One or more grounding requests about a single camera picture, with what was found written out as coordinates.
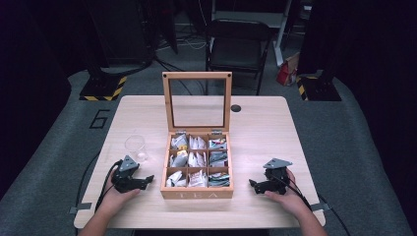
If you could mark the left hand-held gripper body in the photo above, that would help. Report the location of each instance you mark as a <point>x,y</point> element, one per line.
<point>126,175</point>

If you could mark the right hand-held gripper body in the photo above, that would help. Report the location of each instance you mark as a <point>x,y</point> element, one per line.
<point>278,175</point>

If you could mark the person's left hand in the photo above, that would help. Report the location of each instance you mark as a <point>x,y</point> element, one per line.
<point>114,198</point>

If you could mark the person's right hand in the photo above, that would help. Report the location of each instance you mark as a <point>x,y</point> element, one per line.
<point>291,200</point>

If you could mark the clear plastic cup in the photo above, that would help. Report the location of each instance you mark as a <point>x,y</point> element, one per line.
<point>136,147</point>

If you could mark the group of grey tea packets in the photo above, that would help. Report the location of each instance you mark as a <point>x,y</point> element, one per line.
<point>178,160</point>

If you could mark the group of teal tea packets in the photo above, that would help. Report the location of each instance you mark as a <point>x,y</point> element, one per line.
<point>218,159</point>

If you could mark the yellow tea bag tag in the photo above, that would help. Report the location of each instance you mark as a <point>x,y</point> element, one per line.
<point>182,153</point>

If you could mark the wooden tea box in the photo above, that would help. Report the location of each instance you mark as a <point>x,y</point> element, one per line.
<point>196,193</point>

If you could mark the grey tape strip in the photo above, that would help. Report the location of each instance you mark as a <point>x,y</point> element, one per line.
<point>80,207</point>
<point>320,207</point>

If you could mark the group of white tea packets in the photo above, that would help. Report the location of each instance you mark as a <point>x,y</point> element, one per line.
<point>197,160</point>

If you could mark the black table grommet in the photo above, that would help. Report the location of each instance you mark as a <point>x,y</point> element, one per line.
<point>235,108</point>

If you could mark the striped black stand base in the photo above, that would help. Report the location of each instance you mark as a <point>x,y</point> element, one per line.
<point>103,88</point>
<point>319,88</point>

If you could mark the red paper bag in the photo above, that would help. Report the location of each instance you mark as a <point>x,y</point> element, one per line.
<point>287,70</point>

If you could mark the dark curtain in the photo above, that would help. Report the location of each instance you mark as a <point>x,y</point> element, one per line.
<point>29,98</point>
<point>377,82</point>

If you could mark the black folding chair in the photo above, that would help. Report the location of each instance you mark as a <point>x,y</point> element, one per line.
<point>237,49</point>

